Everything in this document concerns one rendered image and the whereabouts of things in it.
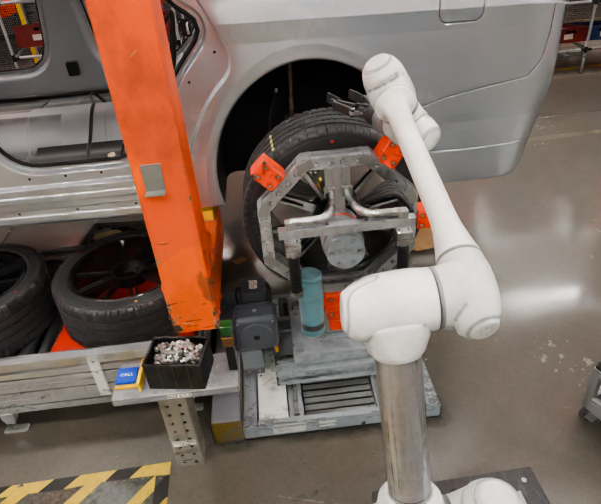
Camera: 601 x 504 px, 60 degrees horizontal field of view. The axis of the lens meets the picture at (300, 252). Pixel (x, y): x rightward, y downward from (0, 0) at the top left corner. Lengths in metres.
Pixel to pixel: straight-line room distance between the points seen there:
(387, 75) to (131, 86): 0.69
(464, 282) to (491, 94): 1.31
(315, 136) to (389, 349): 0.88
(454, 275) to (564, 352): 1.68
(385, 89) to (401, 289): 0.53
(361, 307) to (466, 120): 1.37
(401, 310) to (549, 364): 1.67
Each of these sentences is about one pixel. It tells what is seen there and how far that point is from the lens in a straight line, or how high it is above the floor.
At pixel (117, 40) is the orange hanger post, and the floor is 1.53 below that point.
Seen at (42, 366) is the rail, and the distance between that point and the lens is 2.32.
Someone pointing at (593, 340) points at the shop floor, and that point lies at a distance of 2.83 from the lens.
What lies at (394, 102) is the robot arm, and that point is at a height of 1.38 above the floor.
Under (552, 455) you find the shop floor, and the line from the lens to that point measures 2.32.
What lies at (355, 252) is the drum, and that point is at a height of 0.85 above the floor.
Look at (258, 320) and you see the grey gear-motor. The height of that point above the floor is 0.40.
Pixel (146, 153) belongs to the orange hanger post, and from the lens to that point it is 1.61.
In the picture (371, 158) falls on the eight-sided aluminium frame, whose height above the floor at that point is 1.10.
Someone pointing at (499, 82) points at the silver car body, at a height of 1.16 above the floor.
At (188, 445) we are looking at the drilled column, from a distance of 2.14.
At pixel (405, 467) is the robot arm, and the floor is 0.74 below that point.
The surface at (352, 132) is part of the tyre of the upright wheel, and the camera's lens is 1.76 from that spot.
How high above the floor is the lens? 1.79
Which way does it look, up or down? 34 degrees down
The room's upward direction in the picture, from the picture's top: 5 degrees counter-clockwise
